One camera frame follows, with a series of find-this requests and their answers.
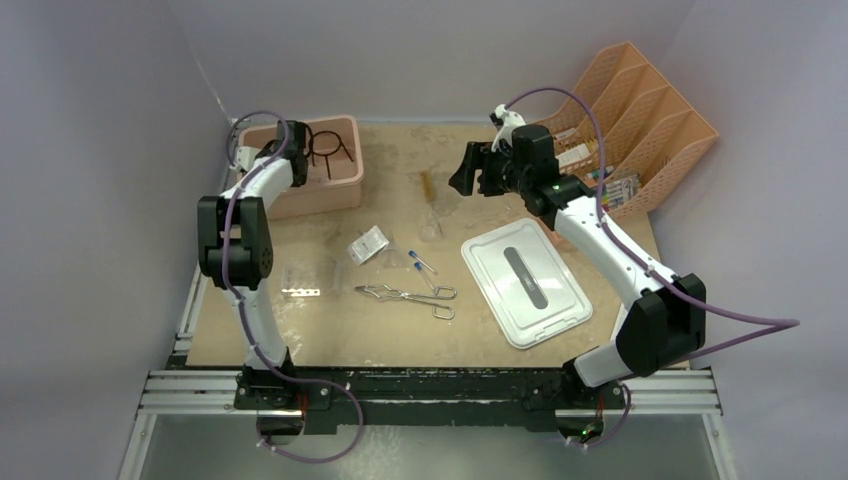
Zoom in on clear well plate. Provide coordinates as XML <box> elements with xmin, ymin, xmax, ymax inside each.
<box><xmin>280</xmin><ymin>259</ymin><xmax>343</xmax><ymax>299</ymax></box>

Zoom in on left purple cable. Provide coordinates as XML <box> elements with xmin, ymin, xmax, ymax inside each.
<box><xmin>221</xmin><ymin>110</ymin><xmax>365</xmax><ymax>464</ymax></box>

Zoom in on aluminium rail frame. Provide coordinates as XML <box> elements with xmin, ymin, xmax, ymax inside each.
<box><xmin>120</xmin><ymin>273</ymin><xmax>737</xmax><ymax>479</ymax></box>

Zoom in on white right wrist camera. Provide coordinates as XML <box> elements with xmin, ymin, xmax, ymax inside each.
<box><xmin>490</xmin><ymin>104</ymin><xmax>526</xmax><ymax>152</ymax></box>

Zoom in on set of coloured markers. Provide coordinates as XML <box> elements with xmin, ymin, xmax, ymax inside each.
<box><xmin>601</xmin><ymin>174</ymin><xmax>641</xmax><ymax>212</ymax></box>

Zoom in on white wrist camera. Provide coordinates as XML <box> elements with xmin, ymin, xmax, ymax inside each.
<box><xmin>231</xmin><ymin>146</ymin><xmax>260</xmax><ymax>174</ymax></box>
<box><xmin>490</xmin><ymin>104</ymin><xmax>526</xmax><ymax>152</ymax></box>

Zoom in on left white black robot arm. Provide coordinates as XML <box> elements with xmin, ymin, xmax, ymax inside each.
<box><xmin>197</xmin><ymin>121</ymin><xmax>308</xmax><ymax>409</ymax></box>

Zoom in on black wire tripod ring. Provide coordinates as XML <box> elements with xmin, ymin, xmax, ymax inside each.
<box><xmin>307</xmin><ymin>131</ymin><xmax>354</xmax><ymax>181</ymax></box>

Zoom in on orange mesh file organizer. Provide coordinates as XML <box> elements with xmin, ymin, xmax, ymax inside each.
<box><xmin>574</xmin><ymin>42</ymin><xmax>719</xmax><ymax>220</ymax></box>

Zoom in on pink plastic bin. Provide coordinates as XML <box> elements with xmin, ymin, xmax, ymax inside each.
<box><xmin>233</xmin><ymin>115</ymin><xmax>364</xmax><ymax>220</ymax></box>

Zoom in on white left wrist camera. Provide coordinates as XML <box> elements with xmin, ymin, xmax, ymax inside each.
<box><xmin>231</xmin><ymin>146</ymin><xmax>260</xmax><ymax>174</ymax></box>

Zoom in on blue capped test tube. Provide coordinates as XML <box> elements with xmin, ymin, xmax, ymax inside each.
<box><xmin>408</xmin><ymin>250</ymin><xmax>438</xmax><ymax>275</ymax></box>
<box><xmin>414</xmin><ymin>262</ymin><xmax>437</xmax><ymax>293</ymax></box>

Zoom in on white plastic bin lid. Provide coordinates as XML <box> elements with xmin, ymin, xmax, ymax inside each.
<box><xmin>461</xmin><ymin>219</ymin><xmax>593</xmax><ymax>350</ymax></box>

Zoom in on metal crucible tongs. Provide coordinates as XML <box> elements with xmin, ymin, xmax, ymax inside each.
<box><xmin>354</xmin><ymin>284</ymin><xmax>457</xmax><ymax>321</ymax></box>

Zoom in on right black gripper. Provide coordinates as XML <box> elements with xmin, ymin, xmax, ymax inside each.
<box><xmin>450</xmin><ymin>143</ymin><xmax>532</xmax><ymax>199</ymax></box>

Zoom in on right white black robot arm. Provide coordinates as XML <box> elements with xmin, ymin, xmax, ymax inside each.
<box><xmin>448</xmin><ymin>124</ymin><xmax>706</xmax><ymax>407</ymax></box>

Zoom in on white packet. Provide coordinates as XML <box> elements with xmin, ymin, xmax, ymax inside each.
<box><xmin>347</xmin><ymin>226</ymin><xmax>390</xmax><ymax>266</ymax></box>

